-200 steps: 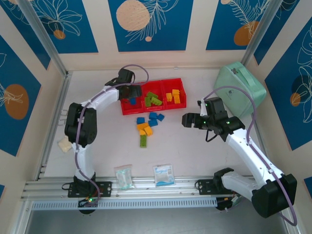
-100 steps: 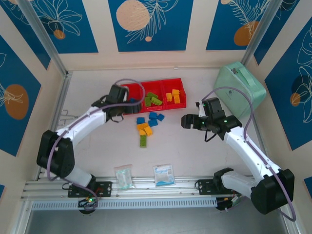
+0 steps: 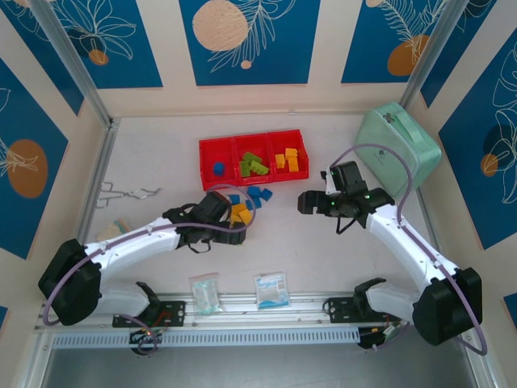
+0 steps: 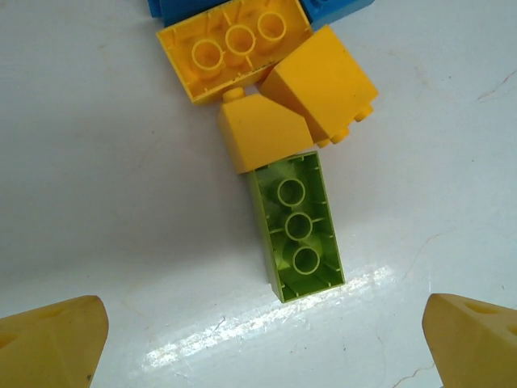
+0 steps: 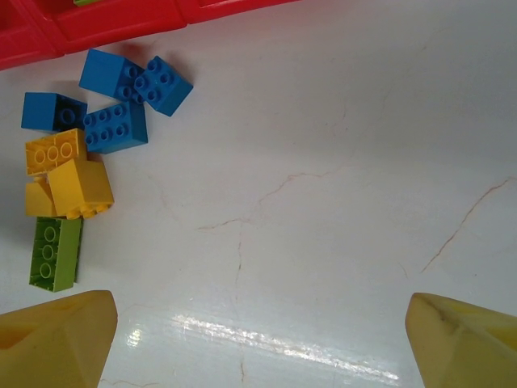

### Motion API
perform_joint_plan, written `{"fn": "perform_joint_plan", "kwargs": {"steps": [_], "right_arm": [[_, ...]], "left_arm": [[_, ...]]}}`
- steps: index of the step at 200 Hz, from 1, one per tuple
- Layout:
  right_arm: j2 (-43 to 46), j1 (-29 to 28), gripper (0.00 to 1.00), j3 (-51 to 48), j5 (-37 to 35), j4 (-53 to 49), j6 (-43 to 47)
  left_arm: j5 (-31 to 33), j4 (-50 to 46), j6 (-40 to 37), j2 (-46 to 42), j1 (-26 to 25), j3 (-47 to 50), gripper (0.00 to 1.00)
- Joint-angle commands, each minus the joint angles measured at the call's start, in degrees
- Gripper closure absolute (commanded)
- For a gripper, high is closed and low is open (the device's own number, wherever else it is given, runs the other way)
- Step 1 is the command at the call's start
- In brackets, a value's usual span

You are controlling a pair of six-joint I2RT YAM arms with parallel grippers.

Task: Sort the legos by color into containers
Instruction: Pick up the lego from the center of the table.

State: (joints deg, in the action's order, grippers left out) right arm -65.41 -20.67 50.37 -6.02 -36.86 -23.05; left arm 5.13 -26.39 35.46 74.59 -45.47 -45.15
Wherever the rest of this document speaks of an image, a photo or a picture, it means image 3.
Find clear plastic packet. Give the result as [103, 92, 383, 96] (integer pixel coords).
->
[188, 272, 224, 318]

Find white blue surgical packet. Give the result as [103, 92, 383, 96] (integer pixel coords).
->
[251, 271, 292, 311]

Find metal tongs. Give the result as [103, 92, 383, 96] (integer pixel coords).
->
[96, 182, 163, 209]

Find mint green zipper bag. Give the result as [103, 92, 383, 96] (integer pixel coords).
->
[353, 100, 443, 200]

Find pastel sponge stack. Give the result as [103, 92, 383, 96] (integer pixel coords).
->
[96, 217, 132, 242]

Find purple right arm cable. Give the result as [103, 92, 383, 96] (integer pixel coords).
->
[328, 142, 488, 357]

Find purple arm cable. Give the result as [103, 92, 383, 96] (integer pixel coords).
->
[328, 142, 488, 357]
[43, 183, 260, 359]

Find aluminium table edge rail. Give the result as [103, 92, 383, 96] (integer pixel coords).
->
[415, 188, 441, 243]
[76, 117, 120, 244]

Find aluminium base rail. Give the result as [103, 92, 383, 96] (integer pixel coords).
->
[34, 291, 418, 331]

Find slotted grey cable duct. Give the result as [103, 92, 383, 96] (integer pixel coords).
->
[52, 327, 361, 349]

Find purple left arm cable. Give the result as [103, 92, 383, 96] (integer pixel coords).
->
[43, 183, 260, 359]

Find aluminium frame post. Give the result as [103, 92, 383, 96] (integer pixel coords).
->
[29, 0, 116, 129]
[397, 0, 466, 107]

